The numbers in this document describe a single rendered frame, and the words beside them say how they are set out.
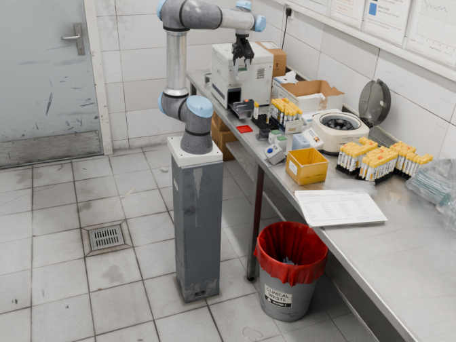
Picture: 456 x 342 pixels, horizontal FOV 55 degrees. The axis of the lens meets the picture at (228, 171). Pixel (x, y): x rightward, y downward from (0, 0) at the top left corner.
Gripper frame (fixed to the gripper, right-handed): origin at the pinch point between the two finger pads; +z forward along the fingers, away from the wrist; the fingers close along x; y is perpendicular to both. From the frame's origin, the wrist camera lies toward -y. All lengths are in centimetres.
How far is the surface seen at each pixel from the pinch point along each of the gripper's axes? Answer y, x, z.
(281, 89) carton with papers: 0.4, -24.9, 11.9
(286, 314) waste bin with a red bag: -74, -3, 105
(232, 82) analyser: 9.1, 1.6, 8.3
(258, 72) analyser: 9.5, -13.6, 3.9
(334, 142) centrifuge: -54, -27, 17
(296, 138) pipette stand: -51, -9, 15
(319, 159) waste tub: -66, -12, 17
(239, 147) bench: 69, -29, 85
